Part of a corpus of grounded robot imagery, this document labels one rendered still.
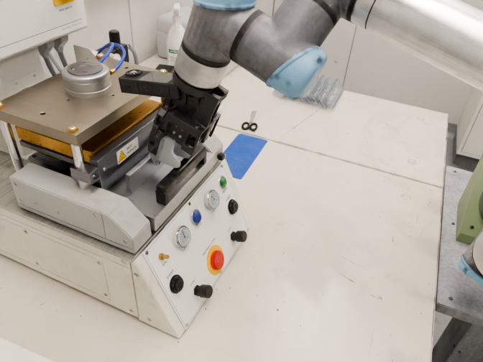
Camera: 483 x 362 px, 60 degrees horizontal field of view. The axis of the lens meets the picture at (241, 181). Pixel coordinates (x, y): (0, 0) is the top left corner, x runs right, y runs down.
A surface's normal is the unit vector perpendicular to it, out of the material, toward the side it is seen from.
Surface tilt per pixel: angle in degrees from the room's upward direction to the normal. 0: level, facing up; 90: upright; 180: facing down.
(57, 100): 0
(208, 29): 93
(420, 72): 90
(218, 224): 65
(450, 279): 0
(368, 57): 90
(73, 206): 90
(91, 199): 0
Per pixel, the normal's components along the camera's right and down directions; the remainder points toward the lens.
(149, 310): -0.40, 0.54
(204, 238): 0.85, -0.07
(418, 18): -0.49, 0.22
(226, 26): -0.27, 0.20
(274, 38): -0.12, -0.17
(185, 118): 0.36, -0.65
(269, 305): 0.06, -0.79
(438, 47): -0.62, 0.55
